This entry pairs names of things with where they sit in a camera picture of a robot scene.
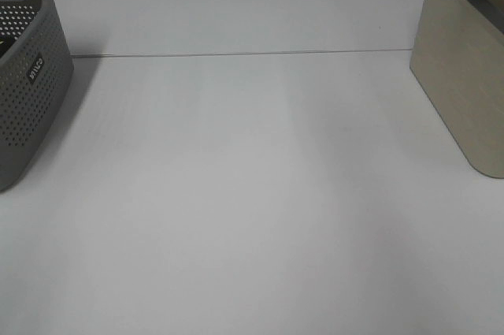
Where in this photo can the grey perforated plastic basket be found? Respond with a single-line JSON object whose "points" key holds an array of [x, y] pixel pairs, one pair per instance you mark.
{"points": [[36, 71]]}

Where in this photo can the beige plastic bin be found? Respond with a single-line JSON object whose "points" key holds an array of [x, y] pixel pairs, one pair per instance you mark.
{"points": [[457, 59]]}

